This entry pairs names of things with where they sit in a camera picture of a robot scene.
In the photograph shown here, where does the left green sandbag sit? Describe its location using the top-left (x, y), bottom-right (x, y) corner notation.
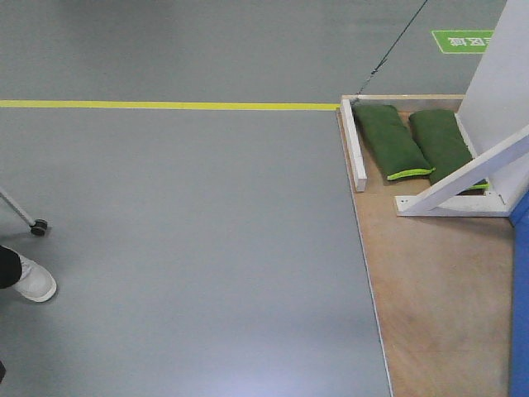
top-left (353, 104), bottom-right (435, 181)

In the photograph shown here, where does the person in black trousers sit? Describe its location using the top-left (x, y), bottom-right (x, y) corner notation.
top-left (0, 246), bottom-right (22, 289)

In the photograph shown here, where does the right green sandbag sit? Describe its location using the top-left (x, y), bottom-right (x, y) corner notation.
top-left (408, 109), bottom-right (474, 184)

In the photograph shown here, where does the far white triangular brace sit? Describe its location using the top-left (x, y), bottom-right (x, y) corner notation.
top-left (394, 126), bottom-right (528, 218)

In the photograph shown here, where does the thin blue cable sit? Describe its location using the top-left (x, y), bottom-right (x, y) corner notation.
top-left (353, 0), bottom-right (431, 98)

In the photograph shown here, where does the grey office chair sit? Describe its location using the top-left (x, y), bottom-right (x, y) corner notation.
top-left (1, 188), bottom-right (48, 237)

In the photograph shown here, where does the green sandbag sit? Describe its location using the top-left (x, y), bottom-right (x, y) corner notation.
top-left (353, 104), bottom-right (435, 181)
top-left (408, 109), bottom-right (474, 184)

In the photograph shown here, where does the white door frame panel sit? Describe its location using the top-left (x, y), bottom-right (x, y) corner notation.
top-left (458, 1), bottom-right (528, 217)

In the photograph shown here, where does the white wooden edge rail far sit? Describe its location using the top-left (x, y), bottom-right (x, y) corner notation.
top-left (340, 96), bottom-right (368, 193)

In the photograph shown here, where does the plywood base platform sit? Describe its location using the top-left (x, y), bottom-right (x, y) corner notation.
top-left (337, 108), bottom-right (514, 396)

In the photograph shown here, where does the blue door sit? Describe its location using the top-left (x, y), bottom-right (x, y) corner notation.
top-left (509, 202), bottom-right (528, 396)

